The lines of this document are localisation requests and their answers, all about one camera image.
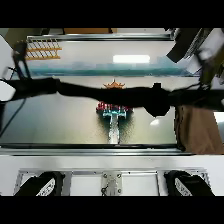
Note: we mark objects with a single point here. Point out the olive garment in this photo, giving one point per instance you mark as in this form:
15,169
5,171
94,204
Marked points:
215,68

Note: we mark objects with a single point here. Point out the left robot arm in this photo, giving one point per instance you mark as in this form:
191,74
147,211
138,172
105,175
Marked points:
35,185

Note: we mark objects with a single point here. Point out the brown garment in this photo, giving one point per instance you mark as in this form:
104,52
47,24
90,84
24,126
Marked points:
200,133

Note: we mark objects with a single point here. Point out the black garment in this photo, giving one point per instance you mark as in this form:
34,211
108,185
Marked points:
183,45
133,96

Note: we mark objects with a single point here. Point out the white garment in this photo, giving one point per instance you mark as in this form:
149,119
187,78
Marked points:
213,41

